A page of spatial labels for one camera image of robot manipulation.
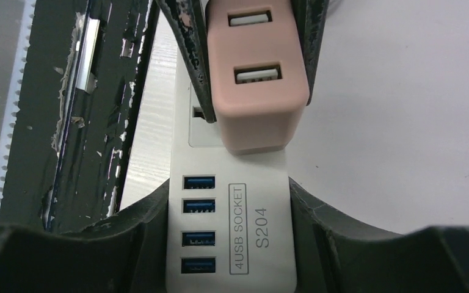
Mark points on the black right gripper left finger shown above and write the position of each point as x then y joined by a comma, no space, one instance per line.
123,253

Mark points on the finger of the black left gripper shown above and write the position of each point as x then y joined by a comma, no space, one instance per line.
310,17
188,23

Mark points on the pink adapter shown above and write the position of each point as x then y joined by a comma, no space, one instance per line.
257,74

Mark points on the white slotted cable duct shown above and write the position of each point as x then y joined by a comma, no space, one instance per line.
13,93

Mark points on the white power strip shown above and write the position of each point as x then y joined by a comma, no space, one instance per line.
230,225

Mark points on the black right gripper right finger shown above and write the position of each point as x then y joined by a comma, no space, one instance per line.
338,253

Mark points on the black mounting base plate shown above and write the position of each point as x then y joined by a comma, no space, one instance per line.
79,102

